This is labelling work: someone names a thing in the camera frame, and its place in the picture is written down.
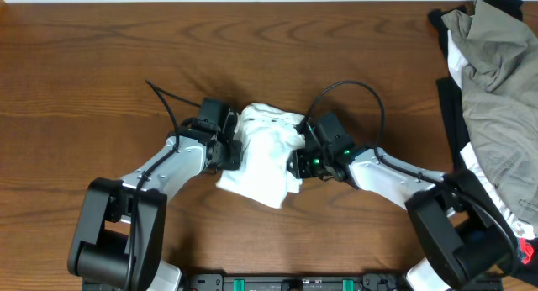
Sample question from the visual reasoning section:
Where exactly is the black garment with red tag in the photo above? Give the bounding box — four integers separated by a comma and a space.
428, 0, 537, 287

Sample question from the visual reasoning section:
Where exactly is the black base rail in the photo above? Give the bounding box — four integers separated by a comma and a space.
177, 273, 411, 291

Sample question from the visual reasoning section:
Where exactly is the white t-shirt with black print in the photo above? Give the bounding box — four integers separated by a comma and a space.
216, 103, 305, 209

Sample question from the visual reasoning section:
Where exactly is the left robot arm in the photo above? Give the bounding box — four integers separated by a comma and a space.
67, 98, 241, 291

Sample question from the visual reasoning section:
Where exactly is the right black cable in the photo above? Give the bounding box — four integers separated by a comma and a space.
300, 80, 520, 279

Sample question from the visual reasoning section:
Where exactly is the white garment under pile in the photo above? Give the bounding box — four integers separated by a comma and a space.
447, 30, 536, 240

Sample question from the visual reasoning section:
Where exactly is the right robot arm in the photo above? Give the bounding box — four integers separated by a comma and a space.
287, 113, 520, 290

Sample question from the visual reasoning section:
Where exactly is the olive grey garment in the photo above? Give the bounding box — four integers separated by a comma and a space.
441, 0, 537, 227

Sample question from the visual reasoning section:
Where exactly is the left black cable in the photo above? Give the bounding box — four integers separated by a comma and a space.
124, 79, 203, 291

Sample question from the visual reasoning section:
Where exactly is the black cable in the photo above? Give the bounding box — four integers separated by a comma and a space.
124, 79, 203, 291
300, 80, 520, 279

